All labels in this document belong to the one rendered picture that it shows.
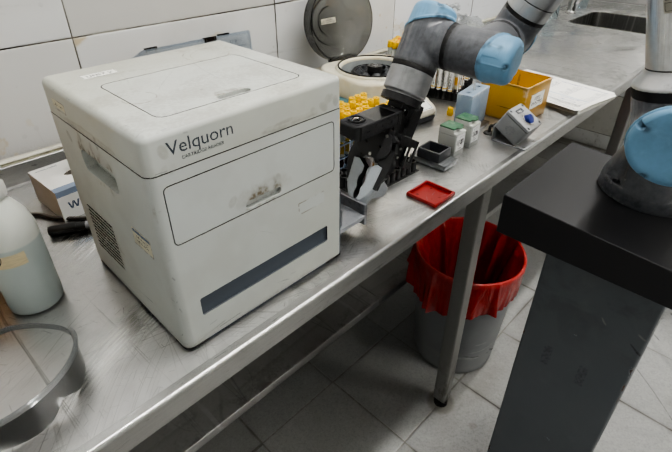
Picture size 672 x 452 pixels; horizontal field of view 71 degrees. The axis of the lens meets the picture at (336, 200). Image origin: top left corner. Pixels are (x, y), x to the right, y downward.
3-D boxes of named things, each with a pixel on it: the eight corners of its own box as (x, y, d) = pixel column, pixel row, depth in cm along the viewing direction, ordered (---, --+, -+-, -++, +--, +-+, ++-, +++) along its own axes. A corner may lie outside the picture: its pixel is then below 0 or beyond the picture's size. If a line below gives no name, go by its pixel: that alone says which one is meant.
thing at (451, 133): (453, 157, 107) (457, 130, 104) (435, 151, 110) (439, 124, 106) (463, 152, 110) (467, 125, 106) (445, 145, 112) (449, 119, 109)
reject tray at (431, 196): (435, 208, 89) (435, 205, 89) (406, 195, 93) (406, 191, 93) (454, 195, 93) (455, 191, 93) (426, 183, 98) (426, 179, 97)
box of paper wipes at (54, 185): (65, 221, 86) (42, 159, 79) (37, 199, 92) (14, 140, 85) (173, 175, 100) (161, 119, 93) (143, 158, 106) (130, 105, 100)
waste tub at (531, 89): (520, 126, 122) (528, 88, 117) (475, 112, 130) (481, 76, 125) (544, 113, 130) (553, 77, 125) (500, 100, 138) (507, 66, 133)
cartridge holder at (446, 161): (444, 172, 101) (446, 157, 99) (409, 159, 106) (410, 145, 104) (457, 163, 105) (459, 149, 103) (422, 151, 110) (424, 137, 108)
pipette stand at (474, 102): (472, 137, 117) (479, 98, 111) (446, 130, 120) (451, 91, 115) (488, 124, 123) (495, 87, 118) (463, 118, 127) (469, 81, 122)
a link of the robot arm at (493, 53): (537, 28, 75) (472, 13, 80) (514, 43, 67) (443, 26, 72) (523, 76, 80) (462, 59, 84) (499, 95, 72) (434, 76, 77)
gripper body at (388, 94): (408, 173, 84) (434, 109, 83) (383, 166, 78) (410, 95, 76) (375, 160, 89) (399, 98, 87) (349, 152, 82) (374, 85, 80)
